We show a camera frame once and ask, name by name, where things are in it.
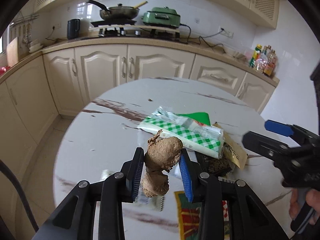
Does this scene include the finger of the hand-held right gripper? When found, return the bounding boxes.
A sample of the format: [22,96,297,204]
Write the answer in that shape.
[242,131,300,167]
[265,120,320,145]

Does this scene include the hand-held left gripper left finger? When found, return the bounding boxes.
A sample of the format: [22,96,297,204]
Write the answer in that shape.
[32,147,145,240]

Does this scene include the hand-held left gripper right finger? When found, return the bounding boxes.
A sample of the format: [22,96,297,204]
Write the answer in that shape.
[179,148,288,240]

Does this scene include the yellow snack wrapper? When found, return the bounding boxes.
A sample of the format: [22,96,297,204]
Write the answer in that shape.
[212,122,248,169]

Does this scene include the brown ginger root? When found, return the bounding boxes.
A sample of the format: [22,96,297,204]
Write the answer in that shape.
[141,129,183,198]

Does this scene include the person's right hand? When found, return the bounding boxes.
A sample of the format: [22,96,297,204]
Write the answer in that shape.
[289,189,320,225]

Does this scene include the small white printed packet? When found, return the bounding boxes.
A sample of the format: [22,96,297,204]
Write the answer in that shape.
[136,196,167,212]

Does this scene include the dark printed packet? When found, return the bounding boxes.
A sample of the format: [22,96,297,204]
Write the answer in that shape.
[195,152,233,178]

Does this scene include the red green gold packet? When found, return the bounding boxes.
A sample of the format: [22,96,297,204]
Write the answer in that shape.
[174,191,232,240]

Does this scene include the green checkered white packet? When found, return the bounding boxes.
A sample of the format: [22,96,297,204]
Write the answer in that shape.
[138,106,224,159]

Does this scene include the round white marble table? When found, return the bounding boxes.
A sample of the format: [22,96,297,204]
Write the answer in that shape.
[53,77,298,240]

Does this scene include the bright green wrapper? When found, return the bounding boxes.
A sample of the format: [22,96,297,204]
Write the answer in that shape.
[179,112,210,125]

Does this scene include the group of condiment bottles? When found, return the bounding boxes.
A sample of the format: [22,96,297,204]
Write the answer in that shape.
[249,44,277,77]

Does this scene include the cream lower cabinets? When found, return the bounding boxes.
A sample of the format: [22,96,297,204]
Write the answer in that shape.
[0,36,280,230]

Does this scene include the black gas stove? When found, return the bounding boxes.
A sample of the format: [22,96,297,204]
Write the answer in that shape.
[80,29,188,44]

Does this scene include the green electric cooker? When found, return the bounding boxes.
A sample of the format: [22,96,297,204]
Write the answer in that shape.
[141,6,182,29]

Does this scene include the black electric kettle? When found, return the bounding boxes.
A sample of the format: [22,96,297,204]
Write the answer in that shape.
[67,19,81,40]

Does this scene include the stack of white bowls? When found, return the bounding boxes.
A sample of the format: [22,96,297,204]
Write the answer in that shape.
[28,39,44,53]

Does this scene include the wok with glass lid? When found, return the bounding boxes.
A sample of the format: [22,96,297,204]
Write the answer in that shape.
[86,0,148,20]

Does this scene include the wooden cutting board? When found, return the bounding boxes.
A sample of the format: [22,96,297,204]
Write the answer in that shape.
[6,37,19,67]

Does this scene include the white double wall socket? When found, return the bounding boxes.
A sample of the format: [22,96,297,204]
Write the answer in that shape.
[220,27,234,38]

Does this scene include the black cooker power cable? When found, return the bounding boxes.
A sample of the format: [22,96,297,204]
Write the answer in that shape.
[180,24,225,54]

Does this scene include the black kettle power cable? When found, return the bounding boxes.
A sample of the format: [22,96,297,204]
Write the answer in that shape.
[45,26,68,42]

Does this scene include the wall utensil rack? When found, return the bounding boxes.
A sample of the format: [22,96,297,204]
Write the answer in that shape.
[11,14,40,45]

